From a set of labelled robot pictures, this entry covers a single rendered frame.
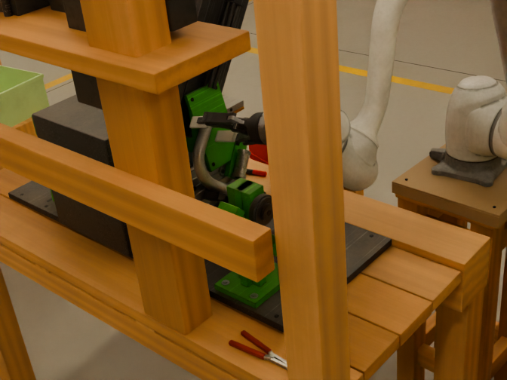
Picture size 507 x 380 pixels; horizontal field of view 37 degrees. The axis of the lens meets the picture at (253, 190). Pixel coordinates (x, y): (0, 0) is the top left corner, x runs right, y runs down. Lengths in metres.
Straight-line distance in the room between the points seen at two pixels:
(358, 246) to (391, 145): 2.47
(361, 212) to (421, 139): 2.39
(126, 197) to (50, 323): 1.86
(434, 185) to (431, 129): 2.34
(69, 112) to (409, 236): 0.92
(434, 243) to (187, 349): 0.66
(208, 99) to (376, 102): 0.44
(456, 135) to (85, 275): 1.08
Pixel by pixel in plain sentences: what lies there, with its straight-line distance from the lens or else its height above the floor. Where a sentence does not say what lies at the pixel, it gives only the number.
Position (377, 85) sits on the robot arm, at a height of 1.31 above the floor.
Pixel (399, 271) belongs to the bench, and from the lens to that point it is 1.89.
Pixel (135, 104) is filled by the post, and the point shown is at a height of 1.44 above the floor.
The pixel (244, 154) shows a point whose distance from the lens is 2.00.
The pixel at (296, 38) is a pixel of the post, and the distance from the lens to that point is 1.13.
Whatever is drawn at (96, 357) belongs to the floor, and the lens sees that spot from 3.12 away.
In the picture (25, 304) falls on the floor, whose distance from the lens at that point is 3.50.
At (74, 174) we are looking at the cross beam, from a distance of 1.66.
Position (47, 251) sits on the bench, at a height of 0.88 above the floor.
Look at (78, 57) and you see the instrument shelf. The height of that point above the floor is 1.53.
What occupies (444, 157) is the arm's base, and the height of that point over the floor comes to 0.91.
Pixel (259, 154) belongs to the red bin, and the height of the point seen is 0.84.
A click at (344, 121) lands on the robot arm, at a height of 1.30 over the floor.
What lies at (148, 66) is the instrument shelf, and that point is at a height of 1.54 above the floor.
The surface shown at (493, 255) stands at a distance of 2.25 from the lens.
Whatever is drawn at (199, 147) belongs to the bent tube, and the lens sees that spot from 1.90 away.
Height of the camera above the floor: 2.01
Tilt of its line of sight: 30 degrees down
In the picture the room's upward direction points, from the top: 6 degrees counter-clockwise
